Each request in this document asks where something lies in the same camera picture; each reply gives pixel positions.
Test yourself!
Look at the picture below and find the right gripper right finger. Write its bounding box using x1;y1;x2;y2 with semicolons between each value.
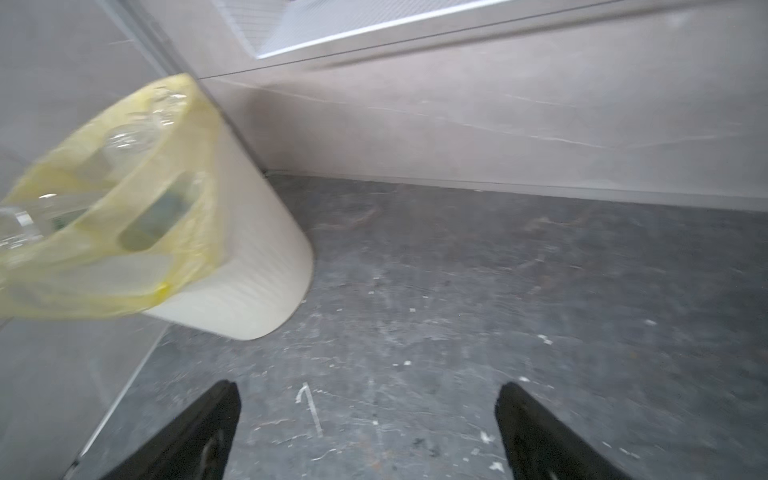
494;382;631;480

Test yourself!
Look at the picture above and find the white bin with yellow liner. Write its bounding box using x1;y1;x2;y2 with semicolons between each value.
1;74;314;340

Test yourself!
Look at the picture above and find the small clear bottle white cap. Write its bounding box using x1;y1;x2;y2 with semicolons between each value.
0;190;97;250

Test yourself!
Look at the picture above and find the white wire mesh basket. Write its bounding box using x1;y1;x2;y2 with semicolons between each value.
214;0;493;59

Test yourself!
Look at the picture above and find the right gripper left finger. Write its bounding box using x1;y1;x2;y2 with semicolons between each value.
102;380;242;480

